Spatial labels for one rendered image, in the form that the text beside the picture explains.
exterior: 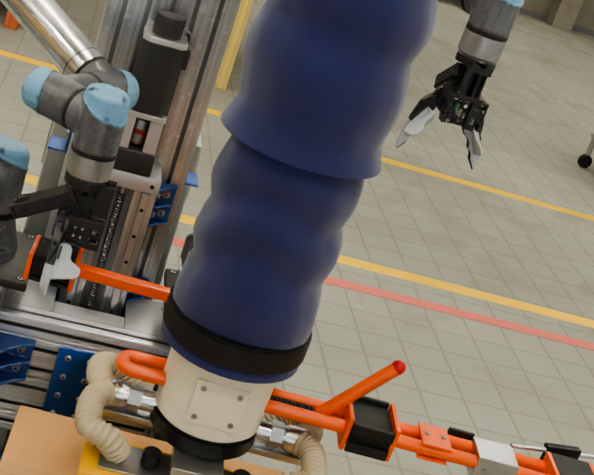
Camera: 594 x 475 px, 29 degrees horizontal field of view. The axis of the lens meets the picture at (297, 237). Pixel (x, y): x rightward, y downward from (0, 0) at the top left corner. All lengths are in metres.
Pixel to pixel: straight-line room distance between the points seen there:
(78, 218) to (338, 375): 2.71
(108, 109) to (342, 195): 0.46
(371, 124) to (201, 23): 0.83
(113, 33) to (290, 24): 0.84
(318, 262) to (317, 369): 2.91
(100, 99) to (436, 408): 2.96
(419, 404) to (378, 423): 2.74
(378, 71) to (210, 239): 0.34
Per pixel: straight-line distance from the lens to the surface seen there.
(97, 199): 1.91
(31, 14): 2.09
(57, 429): 2.00
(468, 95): 1.97
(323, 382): 4.42
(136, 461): 1.74
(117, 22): 2.27
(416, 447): 1.82
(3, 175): 2.18
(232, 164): 1.55
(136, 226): 2.31
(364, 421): 1.79
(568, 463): 1.93
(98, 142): 1.85
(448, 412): 4.58
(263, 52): 1.50
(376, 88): 1.48
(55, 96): 1.90
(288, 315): 1.61
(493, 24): 1.95
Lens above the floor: 2.07
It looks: 22 degrees down
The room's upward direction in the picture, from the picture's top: 20 degrees clockwise
